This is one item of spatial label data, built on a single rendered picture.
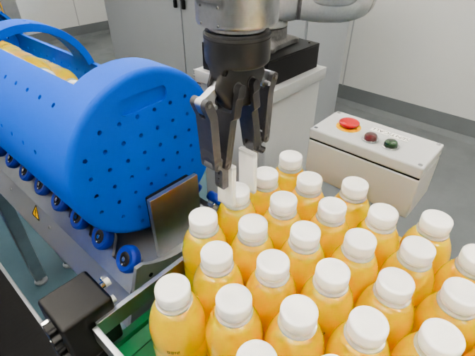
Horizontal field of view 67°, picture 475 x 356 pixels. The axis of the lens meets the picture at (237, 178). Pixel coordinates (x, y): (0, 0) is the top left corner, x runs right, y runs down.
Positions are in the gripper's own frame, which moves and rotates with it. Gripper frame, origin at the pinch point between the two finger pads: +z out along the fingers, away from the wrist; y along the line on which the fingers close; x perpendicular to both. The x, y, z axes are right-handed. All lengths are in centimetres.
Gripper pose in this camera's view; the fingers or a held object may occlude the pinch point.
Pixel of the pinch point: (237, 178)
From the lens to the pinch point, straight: 51.1
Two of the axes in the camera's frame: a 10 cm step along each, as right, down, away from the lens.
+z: 0.0, 8.1, 5.8
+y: -6.7, 4.3, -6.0
